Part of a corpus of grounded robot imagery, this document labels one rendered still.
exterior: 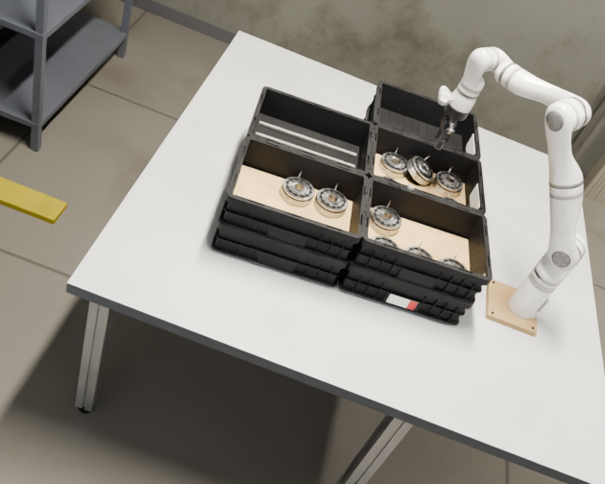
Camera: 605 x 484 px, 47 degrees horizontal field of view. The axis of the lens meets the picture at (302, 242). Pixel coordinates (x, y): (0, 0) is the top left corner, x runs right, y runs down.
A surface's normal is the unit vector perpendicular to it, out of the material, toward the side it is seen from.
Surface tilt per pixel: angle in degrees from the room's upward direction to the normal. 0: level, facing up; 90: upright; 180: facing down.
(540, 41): 90
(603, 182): 90
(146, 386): 0
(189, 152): 0
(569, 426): 0
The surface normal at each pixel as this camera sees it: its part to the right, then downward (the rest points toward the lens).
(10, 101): 0.29, -0.68
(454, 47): -0.22, 0.64
